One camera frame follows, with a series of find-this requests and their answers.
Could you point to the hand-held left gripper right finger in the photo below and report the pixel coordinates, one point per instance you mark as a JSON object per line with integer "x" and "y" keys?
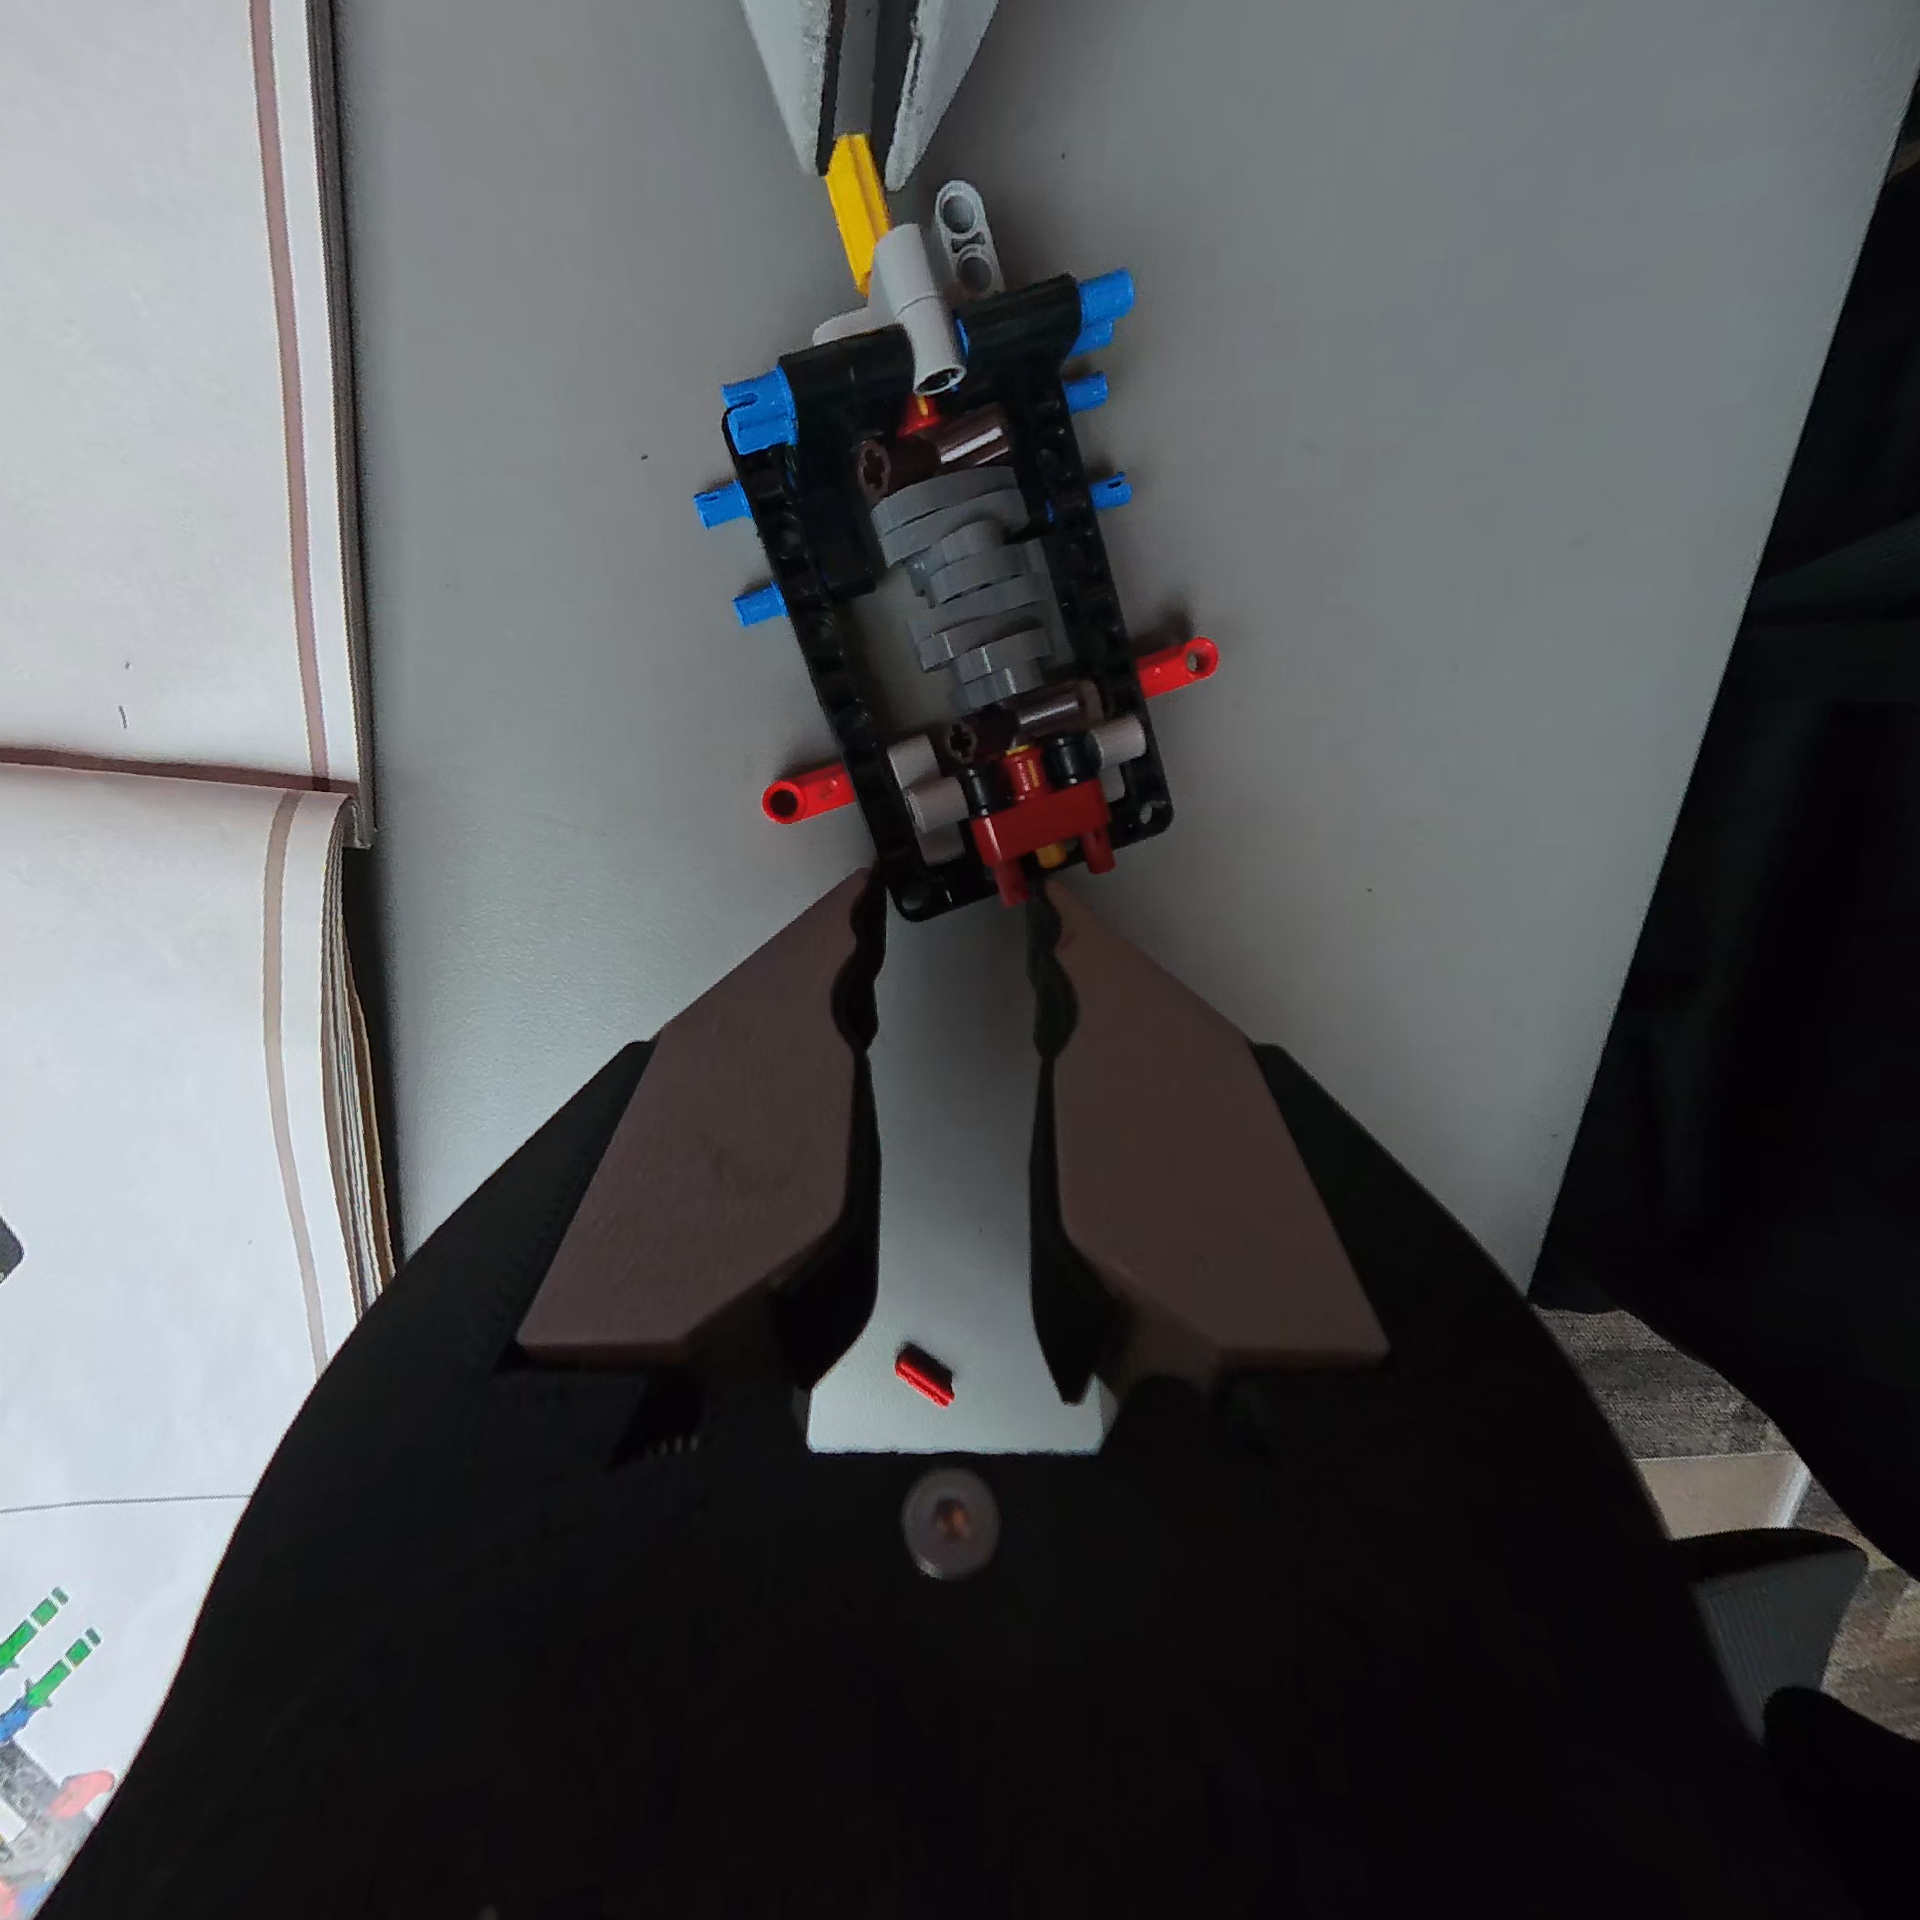
{"x": 1199, "y": 1184}

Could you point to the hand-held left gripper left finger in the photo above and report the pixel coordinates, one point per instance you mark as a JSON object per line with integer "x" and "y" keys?
{"x": 706, "y": 1184}

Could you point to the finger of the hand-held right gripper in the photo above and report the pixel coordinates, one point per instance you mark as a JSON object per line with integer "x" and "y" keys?
{"x": 796, "y": 60}
{"x": 937, "y": 75}

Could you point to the small yellow lego connector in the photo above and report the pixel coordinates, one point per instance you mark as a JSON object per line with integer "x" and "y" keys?
{"x": 856, "y": 204}

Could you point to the red lego axle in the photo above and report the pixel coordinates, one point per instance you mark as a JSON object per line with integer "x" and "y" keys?
{"x": 924, "y": 1374}

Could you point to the black lego frame assembly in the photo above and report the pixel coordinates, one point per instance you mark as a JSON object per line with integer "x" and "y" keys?
{"x": 960, "y": 599}

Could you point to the lego instruction booklet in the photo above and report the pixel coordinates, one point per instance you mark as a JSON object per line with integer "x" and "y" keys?
{"x": 151, "y": 975}

